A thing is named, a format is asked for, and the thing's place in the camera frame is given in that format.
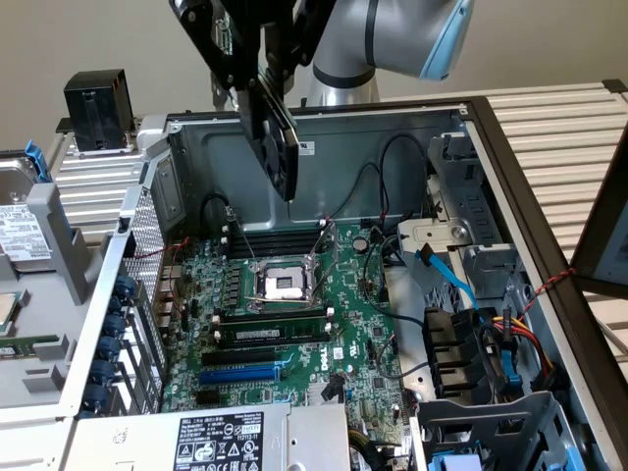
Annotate CPU socket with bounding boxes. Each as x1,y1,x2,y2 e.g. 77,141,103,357
247,257,328,315

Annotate blue disk latch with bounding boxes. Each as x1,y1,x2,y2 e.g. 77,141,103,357
498,342,522,394

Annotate black motherboard cable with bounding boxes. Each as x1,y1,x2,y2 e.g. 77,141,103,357
360,230,429,380

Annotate black side panel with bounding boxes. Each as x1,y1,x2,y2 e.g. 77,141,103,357
570,117,628,298

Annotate silver disk cage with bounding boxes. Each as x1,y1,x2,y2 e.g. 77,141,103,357
395,131,522,306

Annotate thin metal locking lever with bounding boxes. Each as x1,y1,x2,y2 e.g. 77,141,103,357
227,205,262,270

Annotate blue SATA wire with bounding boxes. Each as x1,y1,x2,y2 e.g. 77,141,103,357
414,242,507,355

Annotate open metal PC case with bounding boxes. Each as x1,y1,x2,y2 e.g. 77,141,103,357
58,95,628,471

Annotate grey power supply unit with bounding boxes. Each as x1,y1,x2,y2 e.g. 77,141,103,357
62,401,352,471

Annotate grey parts rack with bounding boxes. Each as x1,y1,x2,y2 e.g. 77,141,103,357
0,181,107,411

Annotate green graphics card black fan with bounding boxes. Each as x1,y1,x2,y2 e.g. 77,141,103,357
210,9,300,203

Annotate black RAM slot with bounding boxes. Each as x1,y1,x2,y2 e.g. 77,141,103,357
220,228,326,246
220,240,321,260
212,306,336,325

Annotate black looped case cable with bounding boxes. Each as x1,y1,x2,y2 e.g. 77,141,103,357
326,131,434,223

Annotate black fan shroud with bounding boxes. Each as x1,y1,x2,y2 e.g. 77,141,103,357
420,306,506,399

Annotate yellow red power wires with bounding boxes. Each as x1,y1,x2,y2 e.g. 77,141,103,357
483,313,559,390

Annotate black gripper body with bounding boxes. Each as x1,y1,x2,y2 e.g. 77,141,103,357
235,0,295,65

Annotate short black cable loop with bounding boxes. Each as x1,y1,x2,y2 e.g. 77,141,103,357
198,192,233,237

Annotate green loose RAM stick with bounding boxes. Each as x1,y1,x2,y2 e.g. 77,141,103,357
0,335,63,359

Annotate black CPU cooler box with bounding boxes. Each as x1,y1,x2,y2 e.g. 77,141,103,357
56,68,143,158

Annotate hard disk with blue rail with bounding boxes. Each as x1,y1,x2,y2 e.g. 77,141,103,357
0,139,56,275

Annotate long red black twisted wire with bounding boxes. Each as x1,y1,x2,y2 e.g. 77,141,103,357
518,267,578,321

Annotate long black expansion slot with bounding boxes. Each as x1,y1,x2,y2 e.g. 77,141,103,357
199,344,279,367

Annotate short red black twisted wire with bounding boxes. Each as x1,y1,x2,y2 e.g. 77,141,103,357
132,236,193,296

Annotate metal socket cover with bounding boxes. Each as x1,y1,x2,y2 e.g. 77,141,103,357
306,220,340,306

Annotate silver CPU chip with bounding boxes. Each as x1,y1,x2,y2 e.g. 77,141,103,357
0,291,31,340

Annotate grey disk bay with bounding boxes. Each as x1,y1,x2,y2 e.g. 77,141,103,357
409,390,586,471

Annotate green Dell motherboard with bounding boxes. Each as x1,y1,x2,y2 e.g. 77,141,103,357
156,223,408,443

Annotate blue expansion slot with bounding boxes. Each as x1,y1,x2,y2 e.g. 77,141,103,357
197,364,282,387

